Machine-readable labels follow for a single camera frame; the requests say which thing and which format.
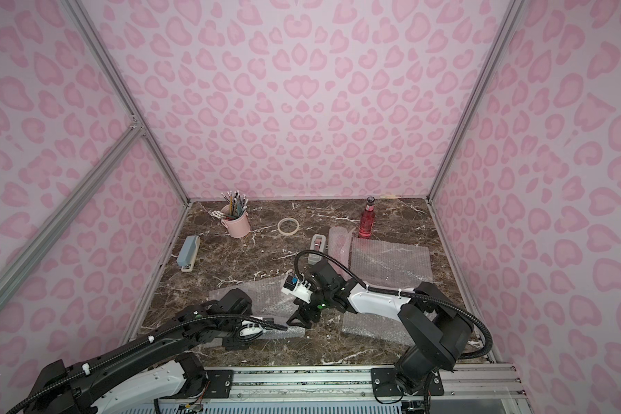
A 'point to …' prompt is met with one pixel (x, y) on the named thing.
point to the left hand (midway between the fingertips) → (249, 320)
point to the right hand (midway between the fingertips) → (296, 311)
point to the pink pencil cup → (238, 227)
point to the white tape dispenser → (317, 244)
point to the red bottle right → (367, 219)
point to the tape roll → (285, 219)
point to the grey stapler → (188, 253)
